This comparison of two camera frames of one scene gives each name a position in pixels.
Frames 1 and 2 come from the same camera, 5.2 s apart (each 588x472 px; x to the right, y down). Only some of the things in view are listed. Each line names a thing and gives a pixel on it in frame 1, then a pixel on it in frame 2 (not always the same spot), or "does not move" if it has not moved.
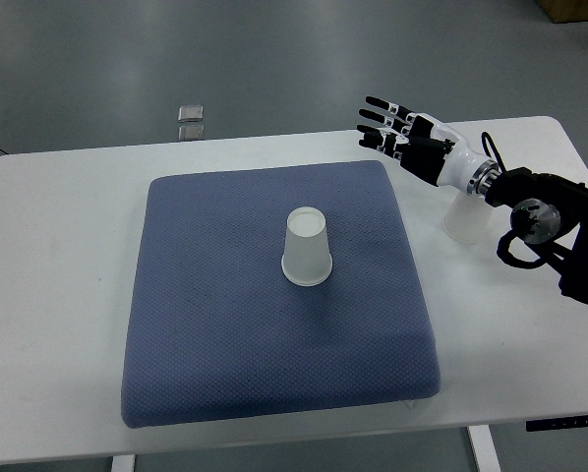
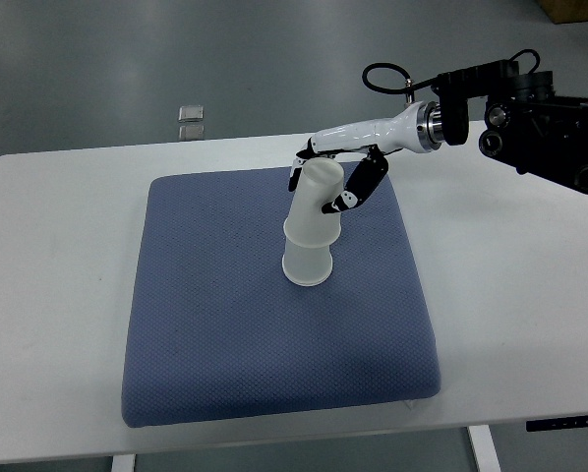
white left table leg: x=123 y=463 does not move
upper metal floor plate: x=190 y=113 does not move
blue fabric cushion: x=212 y=331 does not move
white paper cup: x=467 y=219 -> x=322 y=180
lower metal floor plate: x=191 y=132 does not move
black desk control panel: x=567 y=422 does not move
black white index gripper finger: x=397 y=109 -> x=297 y=164
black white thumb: x=430 y=146 -> x=364 y=181
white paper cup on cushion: x=307 y=260 does not move
